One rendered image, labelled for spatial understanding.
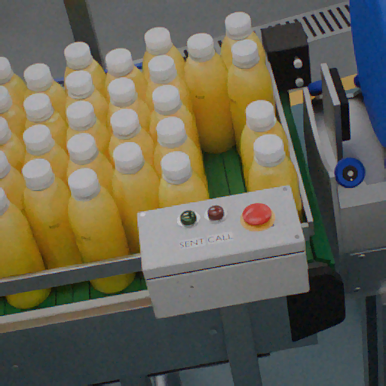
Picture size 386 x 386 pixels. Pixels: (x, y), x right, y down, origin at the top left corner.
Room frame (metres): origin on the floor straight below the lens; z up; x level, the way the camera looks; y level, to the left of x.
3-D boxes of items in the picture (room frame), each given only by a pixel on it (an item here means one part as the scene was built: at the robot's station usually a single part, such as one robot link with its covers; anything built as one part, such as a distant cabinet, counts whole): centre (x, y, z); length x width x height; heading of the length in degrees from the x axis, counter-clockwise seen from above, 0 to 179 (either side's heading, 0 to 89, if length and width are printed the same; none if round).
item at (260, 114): (1.05, -0.11, 1.09); 0.04 x 0.04 x 0.02
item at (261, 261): (0.85, -0.02, 1.05); 0.20 x 0.10 x 0.10; 88
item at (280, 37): (1.33, -0.20, 0.95); 0.10 x 0.07 x 0.10; 178
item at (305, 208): (1.14, -0.16, 0.96); 0.40 x 0.01 x 0.03; 178
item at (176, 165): (0.98, 0.01, 1.09); 0.04 x 0.04 x 0.02
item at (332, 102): (1.13, -0.24, 0.99); 0.10 x 0.02 x 0.12; 178
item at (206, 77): (1.23, -0.06, 0.99); 0.07 x 0.07 x 0.19
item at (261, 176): (0.97, -0.11, 0.99); 0.07 x 0.07 x 0.19
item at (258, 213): (0.85, -0.07, 1.11); 0.04 x 0.04 x 0.01
